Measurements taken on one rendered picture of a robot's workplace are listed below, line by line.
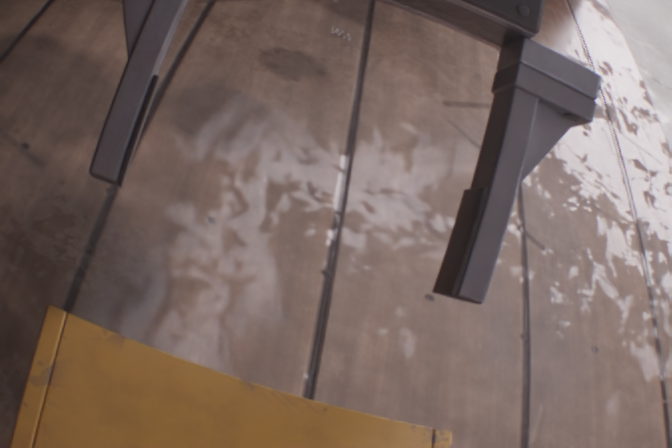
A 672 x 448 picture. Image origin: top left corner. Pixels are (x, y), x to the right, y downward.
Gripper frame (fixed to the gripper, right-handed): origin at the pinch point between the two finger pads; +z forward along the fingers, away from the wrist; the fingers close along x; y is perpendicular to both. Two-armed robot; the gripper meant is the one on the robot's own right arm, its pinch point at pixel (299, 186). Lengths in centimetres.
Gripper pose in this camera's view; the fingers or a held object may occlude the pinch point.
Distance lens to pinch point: 37.6
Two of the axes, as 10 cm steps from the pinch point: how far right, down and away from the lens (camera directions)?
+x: -9.4, -3.2, -1.4
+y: -1.6, 0.3, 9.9
